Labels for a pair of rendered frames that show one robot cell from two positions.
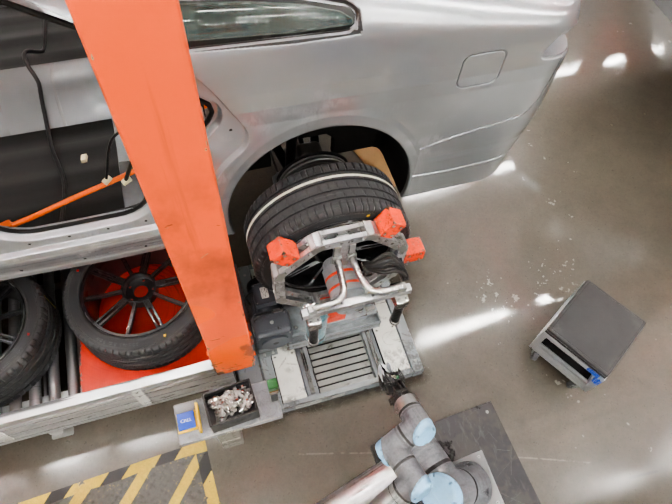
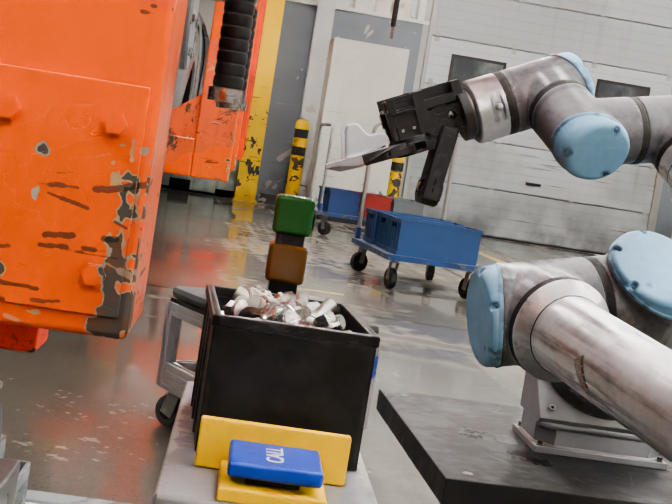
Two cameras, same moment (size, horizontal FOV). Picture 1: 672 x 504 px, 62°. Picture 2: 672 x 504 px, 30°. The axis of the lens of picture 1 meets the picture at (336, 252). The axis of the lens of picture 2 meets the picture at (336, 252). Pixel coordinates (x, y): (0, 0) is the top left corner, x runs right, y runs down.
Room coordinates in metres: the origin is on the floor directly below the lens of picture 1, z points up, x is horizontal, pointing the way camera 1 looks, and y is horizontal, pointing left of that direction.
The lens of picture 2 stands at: (0.18, 1.40, 0.71)
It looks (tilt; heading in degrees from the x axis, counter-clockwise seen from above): 4 degrees down; 288
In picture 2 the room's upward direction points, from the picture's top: 9 degrees clockwise
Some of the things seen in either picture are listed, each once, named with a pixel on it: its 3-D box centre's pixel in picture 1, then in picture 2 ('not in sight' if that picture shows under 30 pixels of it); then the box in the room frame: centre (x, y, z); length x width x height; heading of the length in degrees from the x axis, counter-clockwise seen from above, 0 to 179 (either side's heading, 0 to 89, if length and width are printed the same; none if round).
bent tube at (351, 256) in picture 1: (377, 267); not in sight; (0.99, -0.16, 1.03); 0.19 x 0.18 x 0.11; 22
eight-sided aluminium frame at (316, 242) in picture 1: (338, 268); not in sight; (1.07, -0.02, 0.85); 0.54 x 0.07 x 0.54; 112
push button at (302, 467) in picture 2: (186, 421); (273, 469); (0.49, 0.53, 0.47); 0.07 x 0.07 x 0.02; 22
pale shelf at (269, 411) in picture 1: (228, 411); (265, 455); (0.56, 0.37, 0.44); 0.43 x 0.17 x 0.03; 112
